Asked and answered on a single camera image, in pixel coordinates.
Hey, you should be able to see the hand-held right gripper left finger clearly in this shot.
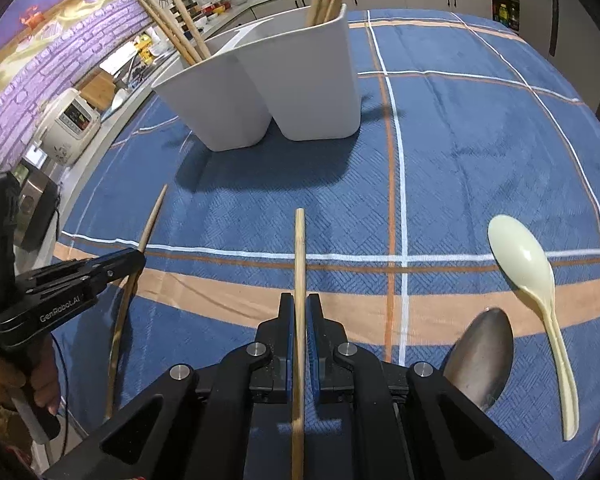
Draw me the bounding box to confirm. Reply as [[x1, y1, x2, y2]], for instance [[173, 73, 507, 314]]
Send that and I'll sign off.
[[40, 292, 295, 480]]

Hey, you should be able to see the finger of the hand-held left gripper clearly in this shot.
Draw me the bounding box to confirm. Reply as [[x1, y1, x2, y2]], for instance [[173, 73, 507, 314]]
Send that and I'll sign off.
[[25, 249, 147, 298]]

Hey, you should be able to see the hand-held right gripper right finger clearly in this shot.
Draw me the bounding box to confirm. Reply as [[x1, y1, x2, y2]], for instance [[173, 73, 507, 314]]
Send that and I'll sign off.
[[306, 292, 556, 480]]

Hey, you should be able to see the metal spoon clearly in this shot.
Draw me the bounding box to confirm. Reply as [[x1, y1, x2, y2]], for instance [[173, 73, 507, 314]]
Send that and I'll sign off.
[[442, 307, 515, 413]]

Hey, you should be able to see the white two-compartment utensil holder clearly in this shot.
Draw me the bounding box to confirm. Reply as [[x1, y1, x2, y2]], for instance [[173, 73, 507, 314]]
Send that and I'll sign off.
[[151, 4, 362, 152]]

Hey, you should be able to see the person's left forearm brown sleeve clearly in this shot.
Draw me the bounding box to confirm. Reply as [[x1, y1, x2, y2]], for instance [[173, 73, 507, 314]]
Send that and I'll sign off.
[[0, 390, 33, 456]]

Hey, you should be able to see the person's left hand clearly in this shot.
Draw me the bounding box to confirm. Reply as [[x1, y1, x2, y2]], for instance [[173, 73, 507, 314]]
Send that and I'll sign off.
[[0, 344, 62, 417]]

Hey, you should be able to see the black metal appliance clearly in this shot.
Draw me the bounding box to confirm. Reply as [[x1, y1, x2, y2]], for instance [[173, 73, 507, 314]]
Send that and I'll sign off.
[[16, 160, 62, 252]]

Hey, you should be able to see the white rice cooker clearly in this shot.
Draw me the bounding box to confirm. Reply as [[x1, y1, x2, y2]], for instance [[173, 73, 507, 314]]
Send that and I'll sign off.
[[34, 87, 102, 165]]

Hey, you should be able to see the brown wooden board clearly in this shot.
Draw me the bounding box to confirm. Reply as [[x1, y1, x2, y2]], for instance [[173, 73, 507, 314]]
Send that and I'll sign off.
[[80, 71, 117, 111]]

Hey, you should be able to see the yellow toy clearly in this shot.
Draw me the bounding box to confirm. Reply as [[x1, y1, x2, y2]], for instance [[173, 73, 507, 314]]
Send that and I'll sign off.
[[134, 35, 155, 65]]

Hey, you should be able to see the pale green plastic spoon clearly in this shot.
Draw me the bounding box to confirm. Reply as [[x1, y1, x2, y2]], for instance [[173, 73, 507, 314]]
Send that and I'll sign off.
[[487, 214, 580, 442]]

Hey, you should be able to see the blue plaid tablecloth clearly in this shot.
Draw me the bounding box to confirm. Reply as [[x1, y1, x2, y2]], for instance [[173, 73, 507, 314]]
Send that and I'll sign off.
[[45, 7, 600, 480]]

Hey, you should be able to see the shelf of condiment bottles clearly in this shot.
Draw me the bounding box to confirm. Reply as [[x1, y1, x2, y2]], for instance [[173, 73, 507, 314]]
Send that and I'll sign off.
[[492, 1, 522, 32]]

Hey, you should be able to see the tall grey cabinet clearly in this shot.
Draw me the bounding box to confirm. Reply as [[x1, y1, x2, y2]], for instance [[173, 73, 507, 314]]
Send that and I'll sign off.
[[517, 0, 600, 151]]

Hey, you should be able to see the black cable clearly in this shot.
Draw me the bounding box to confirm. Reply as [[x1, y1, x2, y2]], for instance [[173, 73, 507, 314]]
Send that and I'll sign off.
[[50, 332, 83, 441]]

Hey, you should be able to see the purple floral wall mural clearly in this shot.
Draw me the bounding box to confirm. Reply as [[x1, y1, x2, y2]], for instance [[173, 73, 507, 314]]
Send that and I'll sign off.
[[0, 0, 146, 176]]

